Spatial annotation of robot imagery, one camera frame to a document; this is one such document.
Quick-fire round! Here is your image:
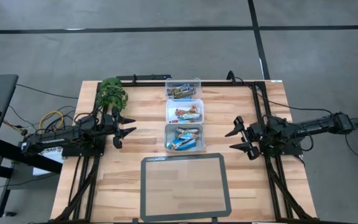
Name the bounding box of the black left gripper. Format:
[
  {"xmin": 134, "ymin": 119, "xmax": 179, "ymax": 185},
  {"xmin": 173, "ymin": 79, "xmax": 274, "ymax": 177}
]
[{"xmin": 103, "ymin": 108, "xmax": 137, "ymax": 149}]

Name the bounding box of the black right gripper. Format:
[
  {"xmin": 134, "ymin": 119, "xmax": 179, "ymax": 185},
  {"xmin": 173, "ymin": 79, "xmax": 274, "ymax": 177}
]
[{"xmin": 224, "ymin": 116, "xmax": 263, "ymax": 161}]

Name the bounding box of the yellow cable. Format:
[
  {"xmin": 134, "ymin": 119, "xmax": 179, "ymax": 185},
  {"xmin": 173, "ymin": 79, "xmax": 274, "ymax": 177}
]
[{"xmin": 38, "ymin": 110, "xmax": 65, "ymax": 134}]

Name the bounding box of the green plant in white pot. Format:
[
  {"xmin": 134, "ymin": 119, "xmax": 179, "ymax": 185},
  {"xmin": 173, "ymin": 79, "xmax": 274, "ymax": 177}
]
[{"xmin": 95, "ymin": 77, "xmax": 129, "ymax": 111}]

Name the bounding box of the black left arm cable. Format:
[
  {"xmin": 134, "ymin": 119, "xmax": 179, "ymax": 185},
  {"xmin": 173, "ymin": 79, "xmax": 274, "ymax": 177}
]
[{"xmin": 73, "ymin": 95, "xmax": 121, "ymax": 125}]

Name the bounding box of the thin black floor cable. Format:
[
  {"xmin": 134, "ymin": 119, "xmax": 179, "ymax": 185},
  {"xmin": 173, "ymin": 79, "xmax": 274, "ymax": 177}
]
[{"xmin": 15, "ymin": 83, "xmax": 80, "ymax": 100}]

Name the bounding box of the translucent white plastic bin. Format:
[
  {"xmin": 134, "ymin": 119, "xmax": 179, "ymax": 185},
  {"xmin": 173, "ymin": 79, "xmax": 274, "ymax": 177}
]
[
  {"xmin": 165, "ymin": 77, "xmax": 203, "ymax": 100},
  {"xmin": 164, "ymin": 123, "xmax": 206, "ymax": 153},
  {"xmin": 165, "ymin": 98, "xmax": 206, "ymax": 125}
]

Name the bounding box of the white paper sheet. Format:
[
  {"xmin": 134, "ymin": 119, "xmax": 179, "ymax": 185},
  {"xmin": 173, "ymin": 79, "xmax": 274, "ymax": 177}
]
[{"xmin": 32, "ymin": 146, "xmax": 67, "ymax": 177}]

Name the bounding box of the clear mat with black border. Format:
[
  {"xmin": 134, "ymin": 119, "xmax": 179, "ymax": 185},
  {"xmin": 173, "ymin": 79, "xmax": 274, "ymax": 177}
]
[{"xmin": 139, "ymin": 152, "xmax": 232, "ymax": 223}]

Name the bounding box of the black aluminium frame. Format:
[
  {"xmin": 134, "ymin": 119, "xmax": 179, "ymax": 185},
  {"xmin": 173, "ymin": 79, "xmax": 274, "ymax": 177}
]
[{"xmin": 50, "ymin": 73, "xmax": 318, "ymax": 224}]

